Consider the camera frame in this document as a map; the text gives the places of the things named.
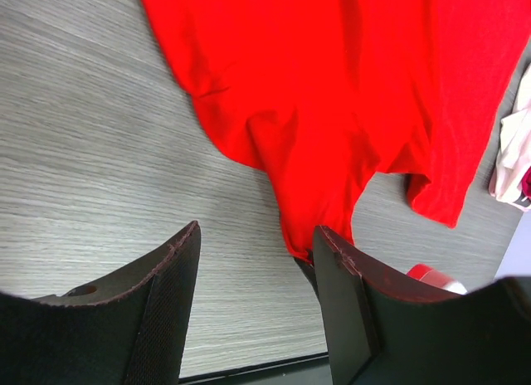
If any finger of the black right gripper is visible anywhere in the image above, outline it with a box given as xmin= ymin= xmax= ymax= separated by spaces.
xmin=294 ymin=257 xmax=318 ymax=295

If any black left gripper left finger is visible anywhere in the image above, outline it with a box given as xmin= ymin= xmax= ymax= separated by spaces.
xmin=1 ymin=222 xmax=201 ymax=384

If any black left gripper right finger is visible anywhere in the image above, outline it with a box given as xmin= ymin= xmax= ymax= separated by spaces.
xmin=313 ymin=227 xmax=530 ymax=384

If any red t-shirt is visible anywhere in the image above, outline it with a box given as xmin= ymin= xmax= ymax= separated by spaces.
xmin=141 ymin=0 xmax=530 ymax=260

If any folded white t-shirt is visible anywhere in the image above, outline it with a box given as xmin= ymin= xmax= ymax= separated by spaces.
xmin=489 ymin=104 xmax=530 ymax=207

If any folded black patterned t-shirt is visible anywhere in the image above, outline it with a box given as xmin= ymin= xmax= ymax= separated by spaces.
xmin=513 ymin=193 xmax=531 ymax=212

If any folded magenta t-shirt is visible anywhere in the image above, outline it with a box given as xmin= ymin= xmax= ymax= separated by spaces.
xmin=521 ymin=168 xmax=531 ymax=198

